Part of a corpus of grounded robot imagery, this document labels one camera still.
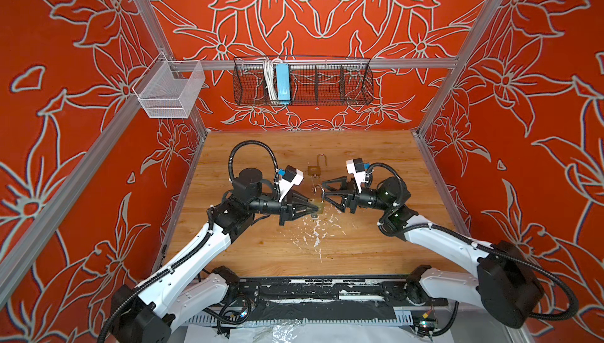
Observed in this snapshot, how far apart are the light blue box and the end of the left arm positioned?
439mm

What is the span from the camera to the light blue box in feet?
2.95

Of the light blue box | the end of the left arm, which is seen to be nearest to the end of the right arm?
the end of the left arm

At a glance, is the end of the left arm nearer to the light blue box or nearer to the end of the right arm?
the end of the right arm

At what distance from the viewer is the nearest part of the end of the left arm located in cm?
57
